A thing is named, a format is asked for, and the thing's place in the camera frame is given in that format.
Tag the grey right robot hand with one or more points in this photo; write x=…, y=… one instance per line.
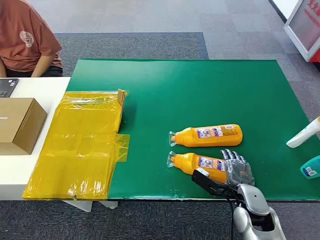
x=237, y=170

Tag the orange bottle with clear cap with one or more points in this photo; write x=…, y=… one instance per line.
x=210, y=135
x=192, y=162

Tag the person's left forearm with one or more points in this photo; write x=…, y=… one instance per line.
x=41, y=66

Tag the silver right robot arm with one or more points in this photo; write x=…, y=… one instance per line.
x=255, y=205

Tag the person's right forearm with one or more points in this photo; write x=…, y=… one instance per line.
x=1, y=69

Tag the white plastic bottle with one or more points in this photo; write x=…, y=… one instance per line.
x=303, y=134

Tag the teal plastic bottle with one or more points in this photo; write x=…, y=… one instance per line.
x=312, y=168

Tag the green table mat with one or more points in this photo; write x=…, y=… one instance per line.
x=189, y=92

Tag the white framed red sign board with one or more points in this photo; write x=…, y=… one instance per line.
x=303, y=26

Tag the white table leg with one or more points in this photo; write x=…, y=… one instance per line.
x=84, y=205

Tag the yellow plastic wrapped package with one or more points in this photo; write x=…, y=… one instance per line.
x=80, y=145

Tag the brown cardboard box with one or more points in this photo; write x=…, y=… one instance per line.
x=17, y=122

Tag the person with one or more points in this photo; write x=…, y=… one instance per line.
x=23, y=36

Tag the dark laptop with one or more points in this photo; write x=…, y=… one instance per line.
x=7, y=86

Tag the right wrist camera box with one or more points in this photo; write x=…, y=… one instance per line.
x=207, y=184

